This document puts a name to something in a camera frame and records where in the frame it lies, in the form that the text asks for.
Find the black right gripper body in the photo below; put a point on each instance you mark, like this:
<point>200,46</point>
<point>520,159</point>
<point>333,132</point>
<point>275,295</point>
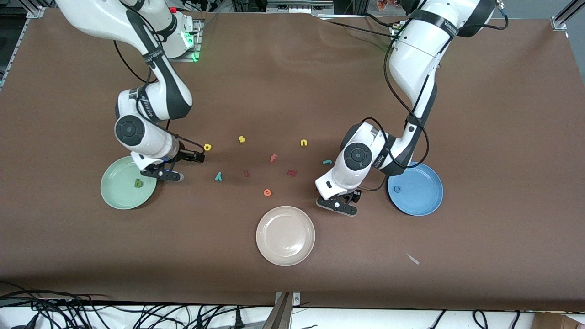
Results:
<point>188,156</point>

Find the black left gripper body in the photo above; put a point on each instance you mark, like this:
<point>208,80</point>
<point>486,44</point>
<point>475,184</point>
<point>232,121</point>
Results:
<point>354,196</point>

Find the green foam letter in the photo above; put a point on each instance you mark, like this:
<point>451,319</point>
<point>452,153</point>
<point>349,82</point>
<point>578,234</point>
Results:
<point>138,184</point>

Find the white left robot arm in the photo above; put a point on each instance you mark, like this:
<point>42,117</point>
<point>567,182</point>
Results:
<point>411,59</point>

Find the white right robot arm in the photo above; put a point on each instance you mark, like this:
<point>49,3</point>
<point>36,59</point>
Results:
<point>137,132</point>

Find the blue plate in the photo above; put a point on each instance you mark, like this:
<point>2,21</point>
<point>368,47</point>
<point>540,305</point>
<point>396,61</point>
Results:
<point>420,192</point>

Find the green plate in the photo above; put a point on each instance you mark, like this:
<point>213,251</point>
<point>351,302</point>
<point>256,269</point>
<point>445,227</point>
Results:
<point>119,187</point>

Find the beige plate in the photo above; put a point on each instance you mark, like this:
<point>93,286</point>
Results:
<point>285,236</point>

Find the white paper scrap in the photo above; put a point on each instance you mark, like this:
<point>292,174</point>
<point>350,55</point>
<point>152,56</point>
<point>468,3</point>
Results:
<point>412,258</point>

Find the black power plug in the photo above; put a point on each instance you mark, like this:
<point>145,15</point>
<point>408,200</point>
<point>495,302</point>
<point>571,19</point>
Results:
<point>237,321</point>

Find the orange patterned object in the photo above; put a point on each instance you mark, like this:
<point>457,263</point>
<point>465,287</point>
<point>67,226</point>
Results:
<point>393,3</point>

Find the brown cardboard box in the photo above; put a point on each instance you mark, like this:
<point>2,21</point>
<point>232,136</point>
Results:
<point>557,321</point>

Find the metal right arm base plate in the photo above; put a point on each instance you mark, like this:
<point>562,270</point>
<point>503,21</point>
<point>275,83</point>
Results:
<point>198,43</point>

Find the grey metal table bracket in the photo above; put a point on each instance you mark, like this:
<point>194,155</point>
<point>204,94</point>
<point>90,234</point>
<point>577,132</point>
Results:
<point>285,310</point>

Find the aluminium frame structure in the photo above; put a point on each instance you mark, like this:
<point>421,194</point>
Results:
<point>297,7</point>

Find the aluminium table frame rail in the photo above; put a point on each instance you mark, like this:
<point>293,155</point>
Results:
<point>20,39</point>
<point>560,23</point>

